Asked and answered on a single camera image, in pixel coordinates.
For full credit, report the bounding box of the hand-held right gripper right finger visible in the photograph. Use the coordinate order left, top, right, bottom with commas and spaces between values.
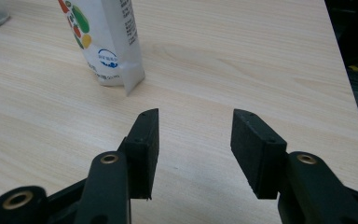
230, 108, 289, 200

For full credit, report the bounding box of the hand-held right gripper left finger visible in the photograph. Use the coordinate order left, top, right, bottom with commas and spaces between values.
117, 107, 160, 201

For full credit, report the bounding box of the white printed pouch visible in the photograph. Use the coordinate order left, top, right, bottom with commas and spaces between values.
57, 0, 146, 96

